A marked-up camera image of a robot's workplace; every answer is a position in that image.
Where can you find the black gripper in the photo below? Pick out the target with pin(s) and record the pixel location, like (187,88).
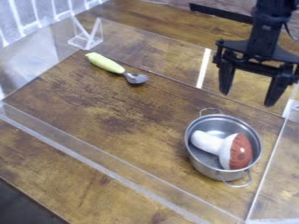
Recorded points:
(261,56)

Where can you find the black strip on table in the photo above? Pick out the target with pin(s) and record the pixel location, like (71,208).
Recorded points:
(221,13)

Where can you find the yellow handled metal spoon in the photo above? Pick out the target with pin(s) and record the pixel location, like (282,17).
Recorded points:
(111,66)

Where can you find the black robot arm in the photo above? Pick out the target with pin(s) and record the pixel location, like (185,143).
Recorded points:
(276,8)

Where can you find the red white toy mushroom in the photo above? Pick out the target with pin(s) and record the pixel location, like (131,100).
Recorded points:
(233,149)

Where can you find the silver pot with handles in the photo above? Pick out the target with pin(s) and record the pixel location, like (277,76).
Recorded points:
(221,125)

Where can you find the clear acrylic triangle stand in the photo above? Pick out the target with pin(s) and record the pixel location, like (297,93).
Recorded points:
(86,40)

